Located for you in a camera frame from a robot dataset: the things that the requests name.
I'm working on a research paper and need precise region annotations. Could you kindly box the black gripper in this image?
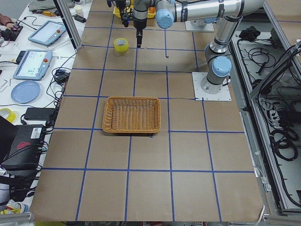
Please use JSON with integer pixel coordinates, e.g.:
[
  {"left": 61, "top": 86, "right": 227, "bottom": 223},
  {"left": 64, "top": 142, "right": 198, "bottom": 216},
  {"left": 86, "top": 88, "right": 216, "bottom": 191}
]
[{"left": 133, "top": 0, "right": 148, "bottom": 48}]

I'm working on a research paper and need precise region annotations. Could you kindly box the spare yellow tape roll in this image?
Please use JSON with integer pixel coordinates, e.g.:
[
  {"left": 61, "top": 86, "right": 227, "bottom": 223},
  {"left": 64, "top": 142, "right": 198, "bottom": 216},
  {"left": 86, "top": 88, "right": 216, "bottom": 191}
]
[{"left": 0, "top": 108, "right": 16, "bottom": 123}]

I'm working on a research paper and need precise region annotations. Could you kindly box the yellow plastic basket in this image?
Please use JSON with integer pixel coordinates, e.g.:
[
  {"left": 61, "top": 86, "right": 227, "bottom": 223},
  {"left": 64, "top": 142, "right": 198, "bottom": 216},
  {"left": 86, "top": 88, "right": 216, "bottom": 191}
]
[{"left": 113, "top": 6, "right": 157, "bottom": 20}]

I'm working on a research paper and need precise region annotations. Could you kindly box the brown wicker basket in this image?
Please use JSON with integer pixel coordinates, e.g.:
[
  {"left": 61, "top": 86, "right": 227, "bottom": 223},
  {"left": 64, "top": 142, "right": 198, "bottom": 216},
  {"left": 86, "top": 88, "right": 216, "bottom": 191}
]
[{"left": 102, "top": 96, "right": 161, "bottom": 134}]

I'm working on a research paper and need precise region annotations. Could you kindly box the far teach pendant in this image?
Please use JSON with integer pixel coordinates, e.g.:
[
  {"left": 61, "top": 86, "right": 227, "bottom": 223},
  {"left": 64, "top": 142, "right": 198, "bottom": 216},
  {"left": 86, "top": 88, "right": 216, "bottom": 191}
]
[{"left": 28, "top": 20, "right": 66, "bottom": 46}]

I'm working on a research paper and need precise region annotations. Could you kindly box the teach pendant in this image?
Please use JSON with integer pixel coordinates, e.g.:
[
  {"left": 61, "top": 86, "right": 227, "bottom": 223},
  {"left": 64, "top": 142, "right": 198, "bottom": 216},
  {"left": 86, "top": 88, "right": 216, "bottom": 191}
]
[
  {"left": 13, "top": 49, "right": 53, "bottom": 81},
  {"left": 28, "top": 20, "right": 66, "bottom": 46}
]

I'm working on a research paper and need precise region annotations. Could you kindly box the near teach pendant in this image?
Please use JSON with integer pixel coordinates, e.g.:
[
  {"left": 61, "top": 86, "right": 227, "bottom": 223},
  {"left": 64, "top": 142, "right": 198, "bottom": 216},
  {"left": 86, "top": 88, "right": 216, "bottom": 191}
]
[{"left": 13, "top": 49, "right": 53, "bottom": 81}]

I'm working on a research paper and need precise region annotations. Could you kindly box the black power adapter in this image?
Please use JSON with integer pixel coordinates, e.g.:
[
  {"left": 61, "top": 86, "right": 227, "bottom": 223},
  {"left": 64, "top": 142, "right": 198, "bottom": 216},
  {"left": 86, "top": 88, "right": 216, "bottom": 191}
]
[{"left": 24, "top": 107, "right": 55, "bottom": 121}]

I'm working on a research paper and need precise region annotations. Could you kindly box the blue plate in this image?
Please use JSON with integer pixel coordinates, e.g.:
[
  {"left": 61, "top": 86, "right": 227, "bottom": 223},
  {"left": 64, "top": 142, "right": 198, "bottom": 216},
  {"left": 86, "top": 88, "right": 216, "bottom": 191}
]
[{"left": 11, "top": 81, "right": 40, "bottom": 104}]

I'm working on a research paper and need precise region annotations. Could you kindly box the black computer box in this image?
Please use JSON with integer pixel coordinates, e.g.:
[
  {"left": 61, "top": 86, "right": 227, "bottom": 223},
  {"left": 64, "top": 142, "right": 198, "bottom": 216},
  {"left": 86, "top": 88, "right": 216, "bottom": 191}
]
[{"left": 0, "top": 124, "right": 47, "bottom": 170}]

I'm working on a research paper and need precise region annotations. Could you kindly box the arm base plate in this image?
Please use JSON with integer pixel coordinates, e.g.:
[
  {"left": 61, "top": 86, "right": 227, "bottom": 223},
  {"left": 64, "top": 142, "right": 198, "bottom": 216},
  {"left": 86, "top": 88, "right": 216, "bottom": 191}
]
[
  {"left": 192, "top": 72, "right": 231, "bottom": 101},
  {"left": 185, "top": 19, "right": 214, "bottom": 33}
]

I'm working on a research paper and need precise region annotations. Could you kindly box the aluminium frame post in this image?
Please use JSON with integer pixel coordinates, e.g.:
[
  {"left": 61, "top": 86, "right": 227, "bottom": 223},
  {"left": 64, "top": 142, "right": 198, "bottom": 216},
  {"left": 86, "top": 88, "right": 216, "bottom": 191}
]
[{"left": 54, "top": 0, "right": 82, "bottom": 49}]

